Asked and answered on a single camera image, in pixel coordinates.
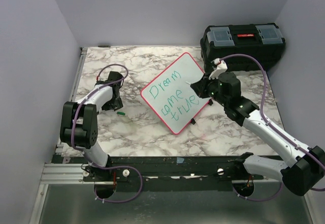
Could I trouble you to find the black toolbox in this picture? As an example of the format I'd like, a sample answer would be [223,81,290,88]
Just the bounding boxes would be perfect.
[200,23,286,72]

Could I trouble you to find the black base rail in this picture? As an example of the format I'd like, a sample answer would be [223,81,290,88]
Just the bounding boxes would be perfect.
[52,155,265,193]

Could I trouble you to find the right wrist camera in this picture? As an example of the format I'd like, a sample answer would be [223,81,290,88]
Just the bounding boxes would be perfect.
[208,58,228,80]

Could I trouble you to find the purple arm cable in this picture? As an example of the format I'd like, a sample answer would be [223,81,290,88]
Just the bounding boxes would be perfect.
[219,53,325,201]
[71,63,143,204]

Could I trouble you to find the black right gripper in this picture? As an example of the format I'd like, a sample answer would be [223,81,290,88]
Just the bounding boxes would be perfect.
[191,72,229,107]

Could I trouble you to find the aluminium frame rail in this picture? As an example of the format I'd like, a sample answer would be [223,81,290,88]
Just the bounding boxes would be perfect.
[55,47,88,155]

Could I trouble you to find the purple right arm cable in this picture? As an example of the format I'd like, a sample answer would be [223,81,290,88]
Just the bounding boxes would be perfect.
[219,53,325,201]

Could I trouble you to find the pink framed whiteboard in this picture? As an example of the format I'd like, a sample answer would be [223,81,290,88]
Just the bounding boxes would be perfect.
[140,52,209,135]

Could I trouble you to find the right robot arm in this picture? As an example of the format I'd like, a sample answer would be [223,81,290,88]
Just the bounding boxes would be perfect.
[190,72,324,196]

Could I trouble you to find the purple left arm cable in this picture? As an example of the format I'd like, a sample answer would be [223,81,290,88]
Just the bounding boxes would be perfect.
[71,63,143,204]

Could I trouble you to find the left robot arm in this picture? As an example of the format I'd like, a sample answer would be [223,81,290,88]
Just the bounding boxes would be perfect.
[59,71,123,181]

